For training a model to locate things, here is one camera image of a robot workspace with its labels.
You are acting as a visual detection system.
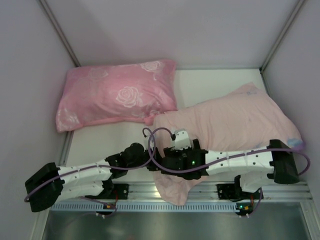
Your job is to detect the slotted grey cable duct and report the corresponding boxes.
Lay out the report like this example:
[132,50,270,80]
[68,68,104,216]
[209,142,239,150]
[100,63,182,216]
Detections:
[50,201,240,213]

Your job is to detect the left aluminium corner post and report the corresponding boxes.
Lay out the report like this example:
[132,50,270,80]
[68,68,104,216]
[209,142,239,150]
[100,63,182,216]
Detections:
[36,0,81,67]

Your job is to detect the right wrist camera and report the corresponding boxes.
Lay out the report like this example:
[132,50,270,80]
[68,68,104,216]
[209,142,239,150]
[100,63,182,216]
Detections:
[171,128,193,150]

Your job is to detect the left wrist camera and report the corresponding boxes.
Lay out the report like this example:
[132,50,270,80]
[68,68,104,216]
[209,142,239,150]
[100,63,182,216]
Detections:
[143,135,153,150]

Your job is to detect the aluminium corner post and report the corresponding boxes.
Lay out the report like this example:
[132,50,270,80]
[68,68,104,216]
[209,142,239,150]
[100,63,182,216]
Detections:
[259,0,308,75]
[36,0,81,67]

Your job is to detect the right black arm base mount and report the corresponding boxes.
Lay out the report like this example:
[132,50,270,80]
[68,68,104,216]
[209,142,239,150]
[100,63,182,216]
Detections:
[216,183,246,202]

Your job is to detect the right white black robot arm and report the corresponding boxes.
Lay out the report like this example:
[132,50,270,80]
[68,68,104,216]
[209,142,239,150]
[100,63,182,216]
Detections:
[160,139,300,194]

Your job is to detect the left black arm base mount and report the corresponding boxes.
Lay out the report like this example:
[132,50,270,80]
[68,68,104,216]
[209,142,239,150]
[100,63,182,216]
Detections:
[108,183,130,200]

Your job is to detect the purple princess print pillowcase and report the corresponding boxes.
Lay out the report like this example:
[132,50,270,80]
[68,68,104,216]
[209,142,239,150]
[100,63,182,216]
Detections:
[153,83,303,206]

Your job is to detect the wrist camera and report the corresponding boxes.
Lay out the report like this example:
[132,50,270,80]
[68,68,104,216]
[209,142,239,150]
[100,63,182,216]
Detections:
[143,135,153,150]
[171,128,193,150]

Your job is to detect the pink rose pattern pillow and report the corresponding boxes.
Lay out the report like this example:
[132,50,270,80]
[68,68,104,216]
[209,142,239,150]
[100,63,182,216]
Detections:
[55,59,177,133]

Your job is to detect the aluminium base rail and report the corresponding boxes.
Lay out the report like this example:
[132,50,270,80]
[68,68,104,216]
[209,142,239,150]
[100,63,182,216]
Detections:
[112,181,313,202]

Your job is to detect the right aluminium corner post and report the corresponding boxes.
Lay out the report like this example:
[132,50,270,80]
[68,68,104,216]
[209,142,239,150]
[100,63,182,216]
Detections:
[259,0,308,75]

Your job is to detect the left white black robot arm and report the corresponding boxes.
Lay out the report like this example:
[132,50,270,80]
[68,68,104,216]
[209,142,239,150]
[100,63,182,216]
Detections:
[25,143,162,213]

